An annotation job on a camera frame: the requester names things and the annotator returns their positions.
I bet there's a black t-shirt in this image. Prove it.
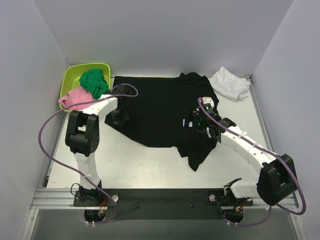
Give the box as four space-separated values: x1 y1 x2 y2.
104 72 219 171

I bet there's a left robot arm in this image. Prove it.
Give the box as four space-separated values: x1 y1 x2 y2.
65 83 138 206

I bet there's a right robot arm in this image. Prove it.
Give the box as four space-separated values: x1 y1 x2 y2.
182 103 297 206

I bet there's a green t-shirt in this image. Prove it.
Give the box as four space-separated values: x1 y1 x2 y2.
79 68 110 100

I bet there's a pink t-shirt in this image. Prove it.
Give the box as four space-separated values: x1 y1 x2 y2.
58 85 94 111

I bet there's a white folded t-shirt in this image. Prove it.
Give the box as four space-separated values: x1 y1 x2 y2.
209 66 251 102

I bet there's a lime green plastic tub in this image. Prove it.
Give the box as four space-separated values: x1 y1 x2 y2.
59 63 111 112

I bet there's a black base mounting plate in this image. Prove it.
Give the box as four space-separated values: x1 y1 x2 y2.
73 188 253 222

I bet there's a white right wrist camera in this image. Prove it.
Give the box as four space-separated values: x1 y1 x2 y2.
200 97 215 108

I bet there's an aluminium frame rail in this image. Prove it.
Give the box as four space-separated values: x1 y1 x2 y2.
30 188 74 210

